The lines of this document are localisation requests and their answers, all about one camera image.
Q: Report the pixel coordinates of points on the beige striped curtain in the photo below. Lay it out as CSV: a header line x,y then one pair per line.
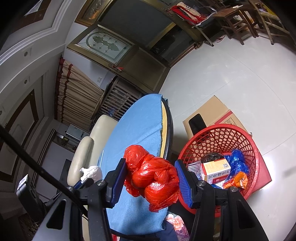
x,y
76,96

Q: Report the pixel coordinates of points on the red plastic bag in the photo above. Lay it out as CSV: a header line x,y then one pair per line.
x,y
151,177

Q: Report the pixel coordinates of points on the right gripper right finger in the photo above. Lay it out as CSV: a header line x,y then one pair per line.
x,y
191,192

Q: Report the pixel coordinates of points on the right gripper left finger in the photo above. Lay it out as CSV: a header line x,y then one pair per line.
x,y
115,181

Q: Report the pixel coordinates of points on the round wooden table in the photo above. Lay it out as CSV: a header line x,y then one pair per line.
x,y
167,131

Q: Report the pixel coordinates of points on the orange plastic bag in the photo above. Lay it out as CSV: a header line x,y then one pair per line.
x,y
240,180

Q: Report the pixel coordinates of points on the blue snack wrapper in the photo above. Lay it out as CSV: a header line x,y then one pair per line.
x,y
237,163

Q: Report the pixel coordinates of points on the dark wooden stool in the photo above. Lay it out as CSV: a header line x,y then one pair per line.
x,y
235,22

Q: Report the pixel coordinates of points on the brown cardboard box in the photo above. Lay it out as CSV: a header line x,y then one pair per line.
x,y
212,112

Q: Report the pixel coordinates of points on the red plastic mesh basket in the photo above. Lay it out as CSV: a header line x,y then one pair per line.
x,y
220,141

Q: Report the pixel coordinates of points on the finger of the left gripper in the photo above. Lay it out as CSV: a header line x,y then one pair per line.
x,y
79,184

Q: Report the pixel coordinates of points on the white paper ball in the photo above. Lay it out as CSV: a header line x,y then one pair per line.
x,y
93,172

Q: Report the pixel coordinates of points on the open wooden glass door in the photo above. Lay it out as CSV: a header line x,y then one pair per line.
x,y
121,56

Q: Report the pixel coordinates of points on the metal chair with red cloth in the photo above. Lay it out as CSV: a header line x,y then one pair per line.
x,y
199,14

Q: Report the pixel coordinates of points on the cream leather sofa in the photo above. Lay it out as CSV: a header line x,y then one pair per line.
x,y
90,148

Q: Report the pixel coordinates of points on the white orange medicine box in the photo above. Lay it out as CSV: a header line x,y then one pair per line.
x,y
215,171

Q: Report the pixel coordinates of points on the wooden slatted crib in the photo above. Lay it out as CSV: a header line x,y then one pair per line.
x,y
117,98

